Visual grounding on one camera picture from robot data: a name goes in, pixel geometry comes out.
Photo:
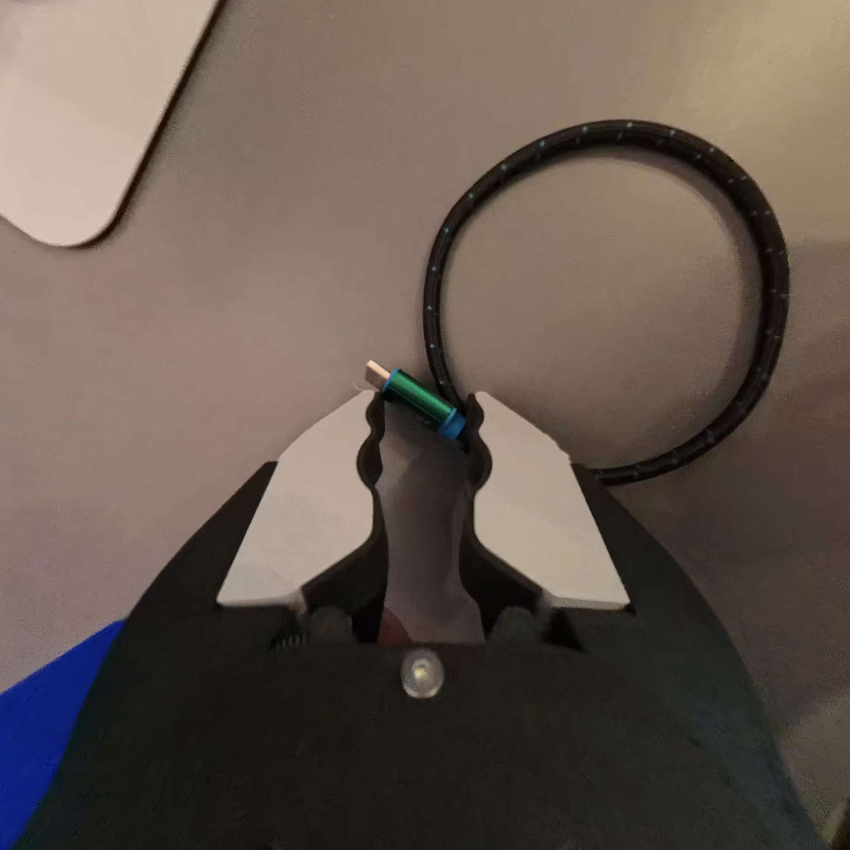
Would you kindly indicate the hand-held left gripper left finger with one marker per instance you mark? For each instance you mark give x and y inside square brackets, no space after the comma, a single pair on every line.
[299,524]

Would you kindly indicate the pale grey flat slab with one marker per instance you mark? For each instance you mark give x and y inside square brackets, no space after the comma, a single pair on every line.
[79,99]

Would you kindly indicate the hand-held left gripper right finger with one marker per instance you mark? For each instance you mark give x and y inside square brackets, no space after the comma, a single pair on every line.
[544,524]

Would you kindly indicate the blue plastic bin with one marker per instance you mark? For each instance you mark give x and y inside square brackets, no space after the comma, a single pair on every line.
[40,730]

